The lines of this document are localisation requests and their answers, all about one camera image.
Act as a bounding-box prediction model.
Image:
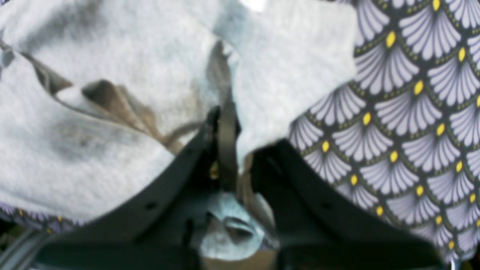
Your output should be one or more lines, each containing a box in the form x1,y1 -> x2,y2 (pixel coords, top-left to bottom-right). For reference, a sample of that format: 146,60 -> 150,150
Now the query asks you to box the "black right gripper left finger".
36,106 -> 238,270

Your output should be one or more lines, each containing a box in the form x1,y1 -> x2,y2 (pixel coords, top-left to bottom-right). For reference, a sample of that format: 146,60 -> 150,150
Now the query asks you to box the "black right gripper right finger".
252,140 -> 445,270

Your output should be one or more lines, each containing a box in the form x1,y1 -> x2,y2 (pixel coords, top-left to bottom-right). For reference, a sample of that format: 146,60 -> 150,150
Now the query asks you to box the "light grey T-shirt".
0,0 -> 359,261

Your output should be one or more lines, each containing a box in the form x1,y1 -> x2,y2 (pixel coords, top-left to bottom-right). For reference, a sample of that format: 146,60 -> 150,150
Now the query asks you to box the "fan-patterned table cloth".
0,0 -> 480,263

